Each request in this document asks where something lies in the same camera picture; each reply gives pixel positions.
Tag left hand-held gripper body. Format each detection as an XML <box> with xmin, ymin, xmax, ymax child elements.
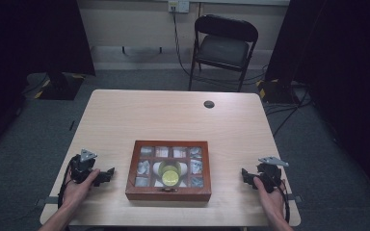
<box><xmin>68</xmin><ymin>148</ymin><xmax>99</xmax><ymax>185</ymax></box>

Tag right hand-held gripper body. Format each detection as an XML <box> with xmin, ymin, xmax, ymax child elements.
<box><xmin>255</xmin><ymin>156</ymin><xmax>290</xmax><ymax>194</ymax></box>

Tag wooden box with glass lid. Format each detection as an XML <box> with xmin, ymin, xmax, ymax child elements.
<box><xmin>124</xmin><ymin>140</ymin><xmax>213</xmax><ymax>202</ymax></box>

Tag green-lidded brown coffee capsule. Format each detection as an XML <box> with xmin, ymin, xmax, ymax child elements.
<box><xmin>161</xmin><ymin>169</ymin><xmax>180</xmax><ymax>188</ymax></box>

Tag person's left hand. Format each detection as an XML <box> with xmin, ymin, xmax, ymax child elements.
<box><xmin>59</xmin><ymin>168</ymin><xmax>101</xmax><ymax>210</ymax></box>

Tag person's right hand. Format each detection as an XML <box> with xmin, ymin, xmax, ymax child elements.
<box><xmin>252</xmin><ymin>176</ymin><xmax>287</xmax><ymax>223</ymax></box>

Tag grey table clamp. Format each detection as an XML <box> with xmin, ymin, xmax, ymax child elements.
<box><xmin>286</xmin><ymin>193</ymin><xmax>304</xmax><ymax>203</ymax></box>
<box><xmin>34</xmin><ymin>195</ymin><xmax>60</xmax><ymax>207</ymax></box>

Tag group of white packets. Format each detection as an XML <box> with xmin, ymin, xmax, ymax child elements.
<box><xmin>134</xmin><ymin>146</ymin><xmax>205</xmax><ymax>189</ymax></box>

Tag stand base with striped tape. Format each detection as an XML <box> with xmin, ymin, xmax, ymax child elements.
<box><xmin>255</xmin><ymin>78</ymin><xmax>299</xmax><ymax>105</ymax></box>
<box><xmin>33</xmin><ymin>71</ymin><xmax>87</xmax><ymax>101</ymax></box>

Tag black curtain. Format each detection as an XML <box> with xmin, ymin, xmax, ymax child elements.
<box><xmin>0</xmin><ymin>0</ymin><xmax>96</xmax><ymax>162</ymax></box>
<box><xmin>264</xmin><ymin>0</ymin><xmax>370</xmax><ymax>208</ymax></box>

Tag black folding chair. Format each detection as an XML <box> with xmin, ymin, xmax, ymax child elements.
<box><xmin>187</xmin><ymin>13</ymin><xmax>260</xmax><ymax>93</ymax></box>

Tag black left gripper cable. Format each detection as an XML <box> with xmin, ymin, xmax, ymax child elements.
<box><xmin>57</xmin><ymin>154</ymin><xmax>80</xmax><ymax>210</ymax></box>

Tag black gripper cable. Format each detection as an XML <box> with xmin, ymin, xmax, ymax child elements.
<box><xmin>274</xmin><ymin>181</ymin><xmax>292</xmax><ymax>224</ymax></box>
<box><xmin>57</xmin><ymin>154</ymin><xmax>80</xmax><ymax>210</ymax></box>

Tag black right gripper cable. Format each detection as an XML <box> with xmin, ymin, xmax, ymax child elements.
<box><xmin>274</xmin><ymin>181</ymin><xmax>292</xmax><ymax>224</ymax></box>

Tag black floor cables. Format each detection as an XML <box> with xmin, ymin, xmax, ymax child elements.
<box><xmin>262</xmin><ymin>86</ymin><xmax>314</xmax><ymax>137</ymax></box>

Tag black cable from wall socket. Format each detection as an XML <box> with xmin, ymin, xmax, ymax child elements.
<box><xmin>172</xmin><ymin>5</ymin><xmax>194</xmax><ymax>78</ymax></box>

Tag white wall socket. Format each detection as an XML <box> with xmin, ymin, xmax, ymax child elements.
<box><xmin>168</xmin><ymin>0</ymin><xmax>191</xmax><ymax>14</ymax></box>

